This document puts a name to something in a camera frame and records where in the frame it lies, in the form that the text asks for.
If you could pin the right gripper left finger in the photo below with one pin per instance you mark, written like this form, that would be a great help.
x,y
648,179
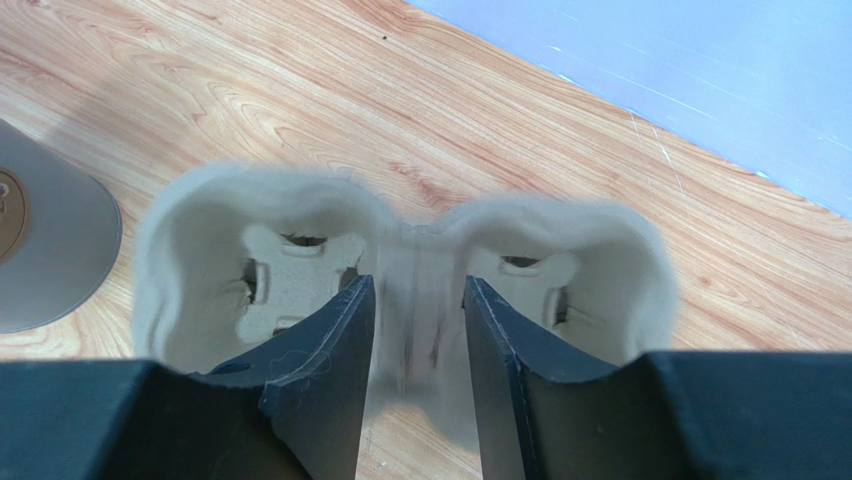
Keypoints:
x,y
290,408

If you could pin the pulp cup carrier tray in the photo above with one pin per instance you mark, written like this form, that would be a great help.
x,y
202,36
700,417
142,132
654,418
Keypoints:
x,y
229,255

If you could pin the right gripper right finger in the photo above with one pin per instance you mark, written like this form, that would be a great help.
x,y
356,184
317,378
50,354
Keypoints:
x,y
547,410

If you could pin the grey straw holder cup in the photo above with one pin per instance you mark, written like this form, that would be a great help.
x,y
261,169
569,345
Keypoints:
x,y
61,232

